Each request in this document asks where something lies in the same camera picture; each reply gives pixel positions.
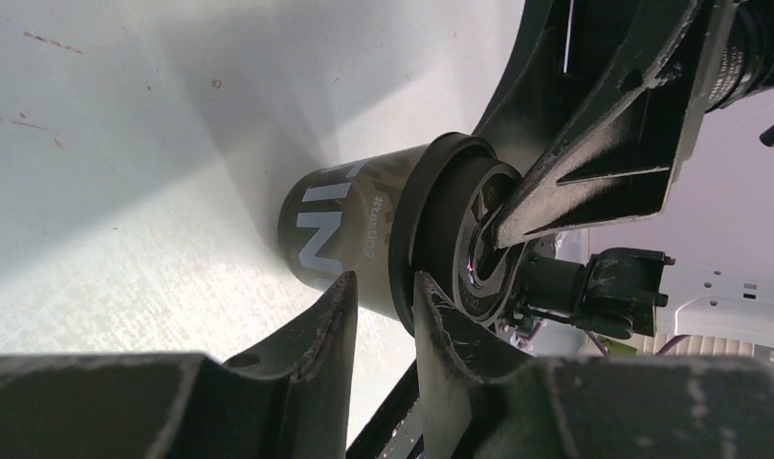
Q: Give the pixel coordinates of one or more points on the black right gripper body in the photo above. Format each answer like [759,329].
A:
[618,155]

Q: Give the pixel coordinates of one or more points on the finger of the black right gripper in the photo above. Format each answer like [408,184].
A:
[526,215]
[523,116]

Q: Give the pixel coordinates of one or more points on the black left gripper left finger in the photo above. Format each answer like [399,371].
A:
[287,396]

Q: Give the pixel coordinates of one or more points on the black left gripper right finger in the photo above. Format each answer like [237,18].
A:
[481,397]

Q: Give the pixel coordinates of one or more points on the black cup lid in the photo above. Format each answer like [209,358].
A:
[440,228]

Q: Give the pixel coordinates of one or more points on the black takeout cup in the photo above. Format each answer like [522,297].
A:
[339,219]

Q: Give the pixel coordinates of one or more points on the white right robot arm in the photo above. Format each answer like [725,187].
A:
[721,206]

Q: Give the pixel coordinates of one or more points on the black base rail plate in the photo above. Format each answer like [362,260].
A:
[395,429]

